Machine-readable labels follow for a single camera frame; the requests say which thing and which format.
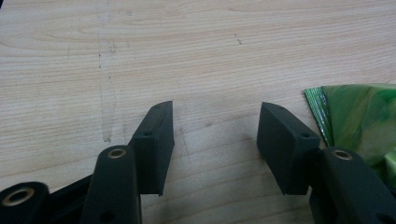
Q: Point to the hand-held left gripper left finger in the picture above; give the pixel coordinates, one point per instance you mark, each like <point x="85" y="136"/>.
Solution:
<point x="149" y="155"/>

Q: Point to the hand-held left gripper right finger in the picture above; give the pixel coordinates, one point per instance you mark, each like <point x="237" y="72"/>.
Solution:
<point x="289" y="149"/>

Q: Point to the green snack packet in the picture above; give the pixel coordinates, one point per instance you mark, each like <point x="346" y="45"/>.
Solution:
<point x="358" y="118"/>

